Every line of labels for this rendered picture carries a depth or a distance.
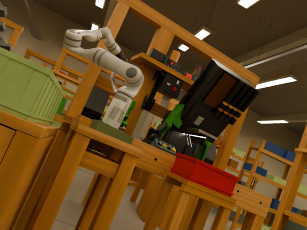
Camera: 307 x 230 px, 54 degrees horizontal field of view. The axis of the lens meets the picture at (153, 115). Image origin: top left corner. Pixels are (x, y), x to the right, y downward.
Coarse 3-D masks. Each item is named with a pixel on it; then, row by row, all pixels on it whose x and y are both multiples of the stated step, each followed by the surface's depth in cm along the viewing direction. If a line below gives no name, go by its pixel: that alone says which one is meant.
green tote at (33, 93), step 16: (0, 48) 88; (0, 64) 88; (16, 64) 89; (32, 64) 90; (0, 80) 88; (16, 80) 89; (32, 80) 90; (48, 80) 95; (0, 96) 88; (16, 96) 89; (32, 96) 90; (48, 96) 107; (64, 96) 150; (16, 112) 89; (32, 112) 92; (48, 112) 124
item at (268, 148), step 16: (272, 144) 689; (256, 160) 671; (288, 160) 693; (240, 176) 707; (256, 176) 665; (272, 176) 691; (304, 192) 704; (272, 208) 685; (240, 224) 656; (304, 224) 692
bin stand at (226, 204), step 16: (176, 176) 161; (160, 192) 169; (192, 192) 152; (208, 192) 156; (160, 208) 168; (176, 208) 149; (224, 208) 161; (176, 224) 149; (192, 224) 178; (224, 224) 161
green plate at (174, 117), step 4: (184, 104) 211; (176, 108) 217; (180, 108) 211; (176, 112) 212; (180, 112) 212; (168, 116) 218; (172, 116) 213; (176, 116) 209; (180, 116) 212; (168, 120) 213; (172, 120) 208; (176, 120) 211; (180, 120) 212; (172, 124) 213; (176, 124) 211; (180, 124) 212
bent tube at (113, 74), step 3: (114, 72) 215; (111, 75) 214; (114, 75) 215; (111, 78) 212; (114, 78) 213; (111, 81) 211; (114, 81) 211; (111, 84) 210; (114, 84) 208; (114, 87) 206; (114, 90) 205; (114, 93) 204
